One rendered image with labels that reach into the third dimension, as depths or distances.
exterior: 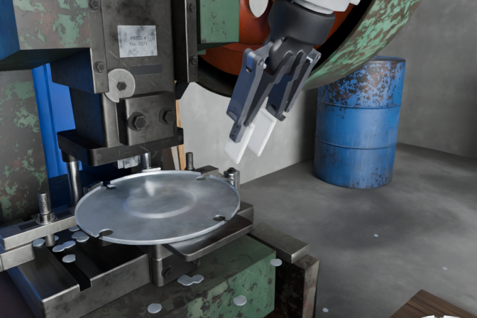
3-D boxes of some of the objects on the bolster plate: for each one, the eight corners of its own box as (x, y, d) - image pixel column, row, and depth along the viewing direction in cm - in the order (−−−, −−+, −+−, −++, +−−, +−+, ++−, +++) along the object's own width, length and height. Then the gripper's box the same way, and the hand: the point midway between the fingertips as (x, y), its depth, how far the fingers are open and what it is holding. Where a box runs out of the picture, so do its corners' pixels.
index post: (240, 209, 84) (240, 167, 81) (231, 213, 82) (231, 171, 79) (232, 204, 86) (232, 165, 83) (222, 209, 84) (221, 167, 81)
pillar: (84, 205, 79) (77, 140, 75) (74, 209, 78) (65, 142, 74) (80, 201, 81) (72, 138, 77) (69, 205, 79) (61, 140, 75)
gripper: (286, 14, 37) (215, 187, 50) (368, 17, 49) (293, 156, 62) (236, -18, 41) (182, 150, 54) (324, -8, 52) (262, 128, 65)
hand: (249, 136), depth 56 cm, fingers open, 4 cm apart
